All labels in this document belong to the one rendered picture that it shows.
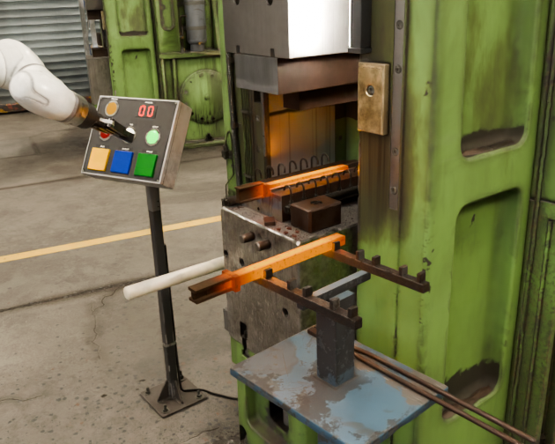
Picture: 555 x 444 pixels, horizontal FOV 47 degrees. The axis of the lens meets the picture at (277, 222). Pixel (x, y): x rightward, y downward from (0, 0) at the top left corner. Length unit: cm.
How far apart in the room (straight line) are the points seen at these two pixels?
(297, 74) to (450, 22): 44
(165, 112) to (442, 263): 102
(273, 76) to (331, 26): 20
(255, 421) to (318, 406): 88
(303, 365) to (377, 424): 26
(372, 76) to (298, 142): 57
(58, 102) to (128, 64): 478
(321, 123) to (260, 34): 52
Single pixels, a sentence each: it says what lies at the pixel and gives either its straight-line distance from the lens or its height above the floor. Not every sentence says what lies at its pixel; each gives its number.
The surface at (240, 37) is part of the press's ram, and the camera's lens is 181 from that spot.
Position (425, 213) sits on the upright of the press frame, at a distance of 159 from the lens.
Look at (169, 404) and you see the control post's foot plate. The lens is 263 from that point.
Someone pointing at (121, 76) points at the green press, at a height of 76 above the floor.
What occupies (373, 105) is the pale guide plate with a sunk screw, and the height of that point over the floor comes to 126.
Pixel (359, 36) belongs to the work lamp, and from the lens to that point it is 160.
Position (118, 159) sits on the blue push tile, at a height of 102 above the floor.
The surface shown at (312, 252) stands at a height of 97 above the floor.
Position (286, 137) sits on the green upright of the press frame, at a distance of 207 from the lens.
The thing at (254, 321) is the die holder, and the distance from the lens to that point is 195.
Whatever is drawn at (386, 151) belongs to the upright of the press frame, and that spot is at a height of 114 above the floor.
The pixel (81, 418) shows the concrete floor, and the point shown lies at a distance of 267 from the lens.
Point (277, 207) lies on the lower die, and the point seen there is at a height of 95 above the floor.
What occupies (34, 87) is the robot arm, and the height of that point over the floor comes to 132.
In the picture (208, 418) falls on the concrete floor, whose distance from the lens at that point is 255.
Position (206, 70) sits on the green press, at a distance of 653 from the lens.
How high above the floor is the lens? 154
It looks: 20 degrees down
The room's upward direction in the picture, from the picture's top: 2 degrees counter-clockwise
